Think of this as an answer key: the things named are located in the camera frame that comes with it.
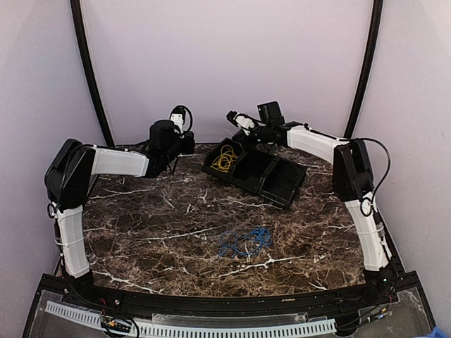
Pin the black three-compartment bin tray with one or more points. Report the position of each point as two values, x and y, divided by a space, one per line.
259 173

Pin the black frame post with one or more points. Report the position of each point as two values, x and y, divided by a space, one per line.
365 72
81 36

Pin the left black frame post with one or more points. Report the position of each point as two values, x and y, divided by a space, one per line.
81 36

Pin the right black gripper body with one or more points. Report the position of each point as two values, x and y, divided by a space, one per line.
249 145

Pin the blue object bottom corner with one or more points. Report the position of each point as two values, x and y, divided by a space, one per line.
437 333

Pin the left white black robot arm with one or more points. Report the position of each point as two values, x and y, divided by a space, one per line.
74 172

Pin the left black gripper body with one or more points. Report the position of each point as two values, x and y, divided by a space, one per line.
189 148

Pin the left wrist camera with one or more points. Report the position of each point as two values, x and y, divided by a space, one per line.
182 117

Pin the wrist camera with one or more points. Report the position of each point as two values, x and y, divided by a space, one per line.
182 117
242 121

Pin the white slotted cable duct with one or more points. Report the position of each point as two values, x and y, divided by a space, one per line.
191 326

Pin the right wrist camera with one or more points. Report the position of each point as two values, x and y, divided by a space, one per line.
242 121

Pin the right black frame post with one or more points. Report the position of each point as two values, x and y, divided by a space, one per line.
365 72

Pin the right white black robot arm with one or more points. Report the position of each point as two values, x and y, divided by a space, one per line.
352 180

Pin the black front rail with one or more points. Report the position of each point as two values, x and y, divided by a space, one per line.
332 302

